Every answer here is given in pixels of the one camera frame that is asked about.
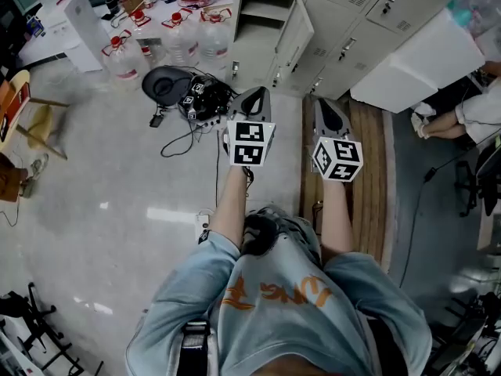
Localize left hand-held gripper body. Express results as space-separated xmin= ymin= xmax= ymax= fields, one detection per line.
xmin=222 ymin=85 xmax=277 ymax=168

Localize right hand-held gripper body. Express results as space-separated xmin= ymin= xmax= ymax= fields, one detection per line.
xmin=310 ymin=97 xmax=365 ymax=183

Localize grey metal locker door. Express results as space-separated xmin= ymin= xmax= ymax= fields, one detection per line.
xmin=272 ymin=0 xmax=316 ymax=90

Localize person's right forearm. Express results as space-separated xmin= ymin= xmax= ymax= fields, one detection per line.
xmin=318 ymin=178 xmax=355 ymax=259

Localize person's left forearm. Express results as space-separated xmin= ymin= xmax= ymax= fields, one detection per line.
xmin=208 ymin=165 xmax=255 ymax=250

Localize grey metal locker cabinet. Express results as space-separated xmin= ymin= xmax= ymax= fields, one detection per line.
xmin=225 ymin=0 xmax=487 ymax=102

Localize wooden pallet board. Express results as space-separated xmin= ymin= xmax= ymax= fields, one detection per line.
xmin=298 ymin=93 xmax=397 ymax=274

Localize black headset device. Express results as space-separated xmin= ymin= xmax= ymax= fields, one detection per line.
xmin=177 ymin=74 xmax=237 ymax=124

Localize person's jeans legs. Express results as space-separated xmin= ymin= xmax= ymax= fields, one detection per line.
xmin=245 ymin=204 xmax=323 ymax=268

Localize person's black shoe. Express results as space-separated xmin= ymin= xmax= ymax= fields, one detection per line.
xmin=240 ymin=213 xmax=279 ymax=256

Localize white power strip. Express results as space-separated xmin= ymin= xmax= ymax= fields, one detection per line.
xmin=193 ymin=208 xmax=215 ymax=243

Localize black round hat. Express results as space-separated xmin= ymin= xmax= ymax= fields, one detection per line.
xmin=141 ymin=65 xmax=195 ymax=106

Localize clear water jug red cap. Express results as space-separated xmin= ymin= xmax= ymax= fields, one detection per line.
xmin=100 ymin=29 xmax=151 ymax=90
xmin=128 ymin=9 xmax=170 ymax=71
xmin=160 ymin=7 xmax=201 ymax=68
xmin=196 ymin=7 xmax=232 ymax=71

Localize black office chair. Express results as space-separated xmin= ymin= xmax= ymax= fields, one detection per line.
xmin=452 ymin=142 xmax=501 ymax=218

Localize person's light blue shirt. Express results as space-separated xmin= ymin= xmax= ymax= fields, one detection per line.
xmin=124 ymin=229 xmax=434 ymax=376

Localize white table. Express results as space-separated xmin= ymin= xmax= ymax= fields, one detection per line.
xmin=16 ymin=0 xmax=114 ymax=74

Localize wooden stool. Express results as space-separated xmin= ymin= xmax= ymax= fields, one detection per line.
xmin=14 ymin=96 xmax=72 ymax=161

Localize round wooden table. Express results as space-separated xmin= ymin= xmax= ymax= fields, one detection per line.
xmin=0 ymin=68 xmax=32 ymax=153

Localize black metal stand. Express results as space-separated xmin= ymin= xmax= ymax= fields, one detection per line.
xmin=0 ymin=281 xmax=86 ymax=376

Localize black floor cable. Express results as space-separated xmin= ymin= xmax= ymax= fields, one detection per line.
xmin=398 ymin=146 xmax=483 ymax=289

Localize black chest strap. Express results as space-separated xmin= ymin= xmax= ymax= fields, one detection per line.
xmin=176 ymin=319 xmax=221 ymax=376

